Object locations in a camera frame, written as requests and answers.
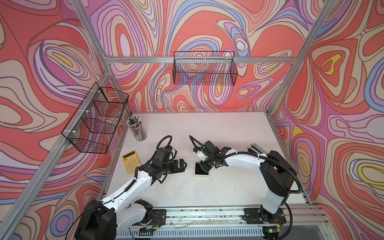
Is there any metal pen cup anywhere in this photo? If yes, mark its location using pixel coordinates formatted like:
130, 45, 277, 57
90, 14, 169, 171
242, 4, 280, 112
127, 115, 147, 142

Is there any black wire basket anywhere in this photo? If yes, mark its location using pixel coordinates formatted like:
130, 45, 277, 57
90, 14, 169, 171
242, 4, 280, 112
173, 50, 238, 86
62, 83, 129, 154

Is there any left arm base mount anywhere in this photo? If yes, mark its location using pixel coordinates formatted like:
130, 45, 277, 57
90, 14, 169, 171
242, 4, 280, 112
134, 209, 167, 227

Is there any black wire basket left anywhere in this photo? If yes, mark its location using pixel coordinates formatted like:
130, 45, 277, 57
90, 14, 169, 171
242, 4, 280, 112
62, 83, 129, 154

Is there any black wire basket back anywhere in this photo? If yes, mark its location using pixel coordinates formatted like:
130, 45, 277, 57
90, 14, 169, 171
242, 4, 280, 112
173, 50, 238, 86

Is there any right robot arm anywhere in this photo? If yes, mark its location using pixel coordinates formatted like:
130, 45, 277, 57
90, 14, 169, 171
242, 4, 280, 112
190, 136, 303, 224

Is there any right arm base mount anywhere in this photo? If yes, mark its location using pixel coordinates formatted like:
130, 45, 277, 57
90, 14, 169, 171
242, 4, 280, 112
242, 208, 287, 225

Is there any grey stapler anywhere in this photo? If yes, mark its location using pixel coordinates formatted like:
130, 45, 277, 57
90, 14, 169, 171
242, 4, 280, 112
248, 144, 267, 155

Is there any yellow calculator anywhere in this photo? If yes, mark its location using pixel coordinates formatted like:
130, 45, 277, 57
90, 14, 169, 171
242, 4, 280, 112
122, 151, 142, 174

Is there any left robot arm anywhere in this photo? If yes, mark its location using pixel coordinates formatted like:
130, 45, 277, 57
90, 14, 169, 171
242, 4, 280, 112
74, 146, 187, 240

